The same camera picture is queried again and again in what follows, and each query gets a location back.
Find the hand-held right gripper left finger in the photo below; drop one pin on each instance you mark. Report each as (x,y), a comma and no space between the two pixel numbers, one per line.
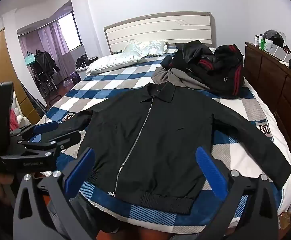
(80,171)

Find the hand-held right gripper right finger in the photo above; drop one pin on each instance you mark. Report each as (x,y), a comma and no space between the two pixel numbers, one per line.
(210,172)

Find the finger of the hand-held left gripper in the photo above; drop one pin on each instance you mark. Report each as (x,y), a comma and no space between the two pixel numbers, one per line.
(60,142)
(45,127)

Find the black zip jacket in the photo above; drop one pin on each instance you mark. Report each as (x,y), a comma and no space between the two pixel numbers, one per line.
(173,130)

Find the white nightstand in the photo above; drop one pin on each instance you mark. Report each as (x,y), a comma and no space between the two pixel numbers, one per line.
(80,73)

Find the hanging black jacket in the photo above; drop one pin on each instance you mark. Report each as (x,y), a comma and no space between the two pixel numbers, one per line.
(44,62)

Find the teal bag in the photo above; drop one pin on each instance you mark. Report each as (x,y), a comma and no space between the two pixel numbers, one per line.
(31,58)

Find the wooden wardrobe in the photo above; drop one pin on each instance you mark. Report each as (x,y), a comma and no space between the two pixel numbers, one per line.
(0,67)

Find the black bag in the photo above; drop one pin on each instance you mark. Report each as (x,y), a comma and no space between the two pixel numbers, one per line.
(84,61)

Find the purple curtains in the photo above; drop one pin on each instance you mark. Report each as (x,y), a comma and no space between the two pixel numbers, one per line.
(50,45)

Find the blue white checked blanket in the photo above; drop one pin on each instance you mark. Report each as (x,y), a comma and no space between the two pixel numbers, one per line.
(115,80)

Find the large white pillow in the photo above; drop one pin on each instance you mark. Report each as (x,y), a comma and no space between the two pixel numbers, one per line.
(113,62)

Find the grey garment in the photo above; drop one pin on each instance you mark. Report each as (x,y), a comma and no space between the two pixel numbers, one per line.
(183,78)

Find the window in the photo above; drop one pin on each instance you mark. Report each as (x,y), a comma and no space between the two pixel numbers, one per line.
(69,31)

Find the brown wooden dresser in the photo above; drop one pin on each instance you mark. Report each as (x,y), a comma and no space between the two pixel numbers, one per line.
(268,80)

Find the black leather jacket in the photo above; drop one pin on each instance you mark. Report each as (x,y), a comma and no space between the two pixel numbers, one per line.
(188,52)

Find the small white ruffled pillow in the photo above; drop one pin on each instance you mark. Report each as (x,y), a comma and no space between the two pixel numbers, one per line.
(145,47)

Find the clear organizer box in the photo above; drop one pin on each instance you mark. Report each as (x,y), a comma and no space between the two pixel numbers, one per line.
(280,53)

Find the dark helmet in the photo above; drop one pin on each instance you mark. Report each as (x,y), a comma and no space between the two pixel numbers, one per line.
(273,37)

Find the white bed headboard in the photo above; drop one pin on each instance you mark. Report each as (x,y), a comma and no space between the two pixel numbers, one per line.
(160,27)

